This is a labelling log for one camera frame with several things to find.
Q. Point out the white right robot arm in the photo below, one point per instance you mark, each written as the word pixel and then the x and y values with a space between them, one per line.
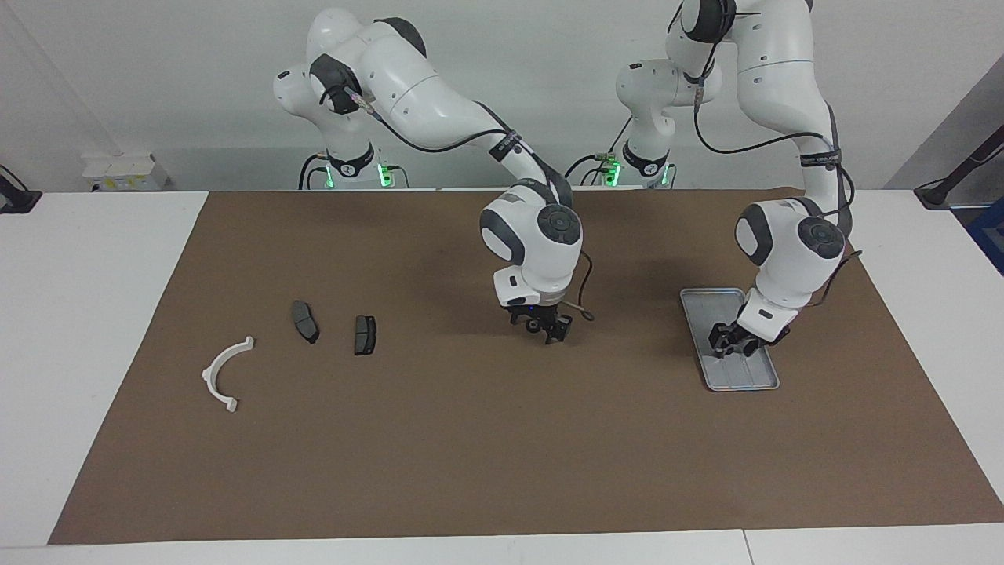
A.
pixel 423 86

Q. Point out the black clamp mount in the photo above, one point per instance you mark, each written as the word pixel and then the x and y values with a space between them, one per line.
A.
pixel 17 200

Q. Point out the rectangular dark brake pad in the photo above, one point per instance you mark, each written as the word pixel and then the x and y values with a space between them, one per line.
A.
pixel 365 336

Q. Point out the white power socket box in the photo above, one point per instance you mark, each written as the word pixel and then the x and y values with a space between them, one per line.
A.
pixel 125 173

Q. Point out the blue box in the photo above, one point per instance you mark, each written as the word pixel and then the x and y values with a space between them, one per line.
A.
pixel 990 235

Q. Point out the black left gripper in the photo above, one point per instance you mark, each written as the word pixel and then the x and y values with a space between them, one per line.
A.
pixel 761 336

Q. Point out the brown table mat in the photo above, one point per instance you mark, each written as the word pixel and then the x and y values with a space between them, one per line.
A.
pixel 471 439

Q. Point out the curved dark brake pad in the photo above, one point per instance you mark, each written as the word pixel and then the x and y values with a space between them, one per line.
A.
pixel 305 322

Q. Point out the silver metal tray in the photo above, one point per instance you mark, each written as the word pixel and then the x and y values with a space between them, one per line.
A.
pixel 745 375

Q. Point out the white curved plastic bracket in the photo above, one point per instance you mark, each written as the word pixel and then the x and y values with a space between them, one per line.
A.
pixel 213 373

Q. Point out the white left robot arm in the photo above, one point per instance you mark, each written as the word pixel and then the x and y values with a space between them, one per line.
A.
pixel 784 86

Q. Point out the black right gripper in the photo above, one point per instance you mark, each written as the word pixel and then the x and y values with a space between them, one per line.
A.
pixel 541 312

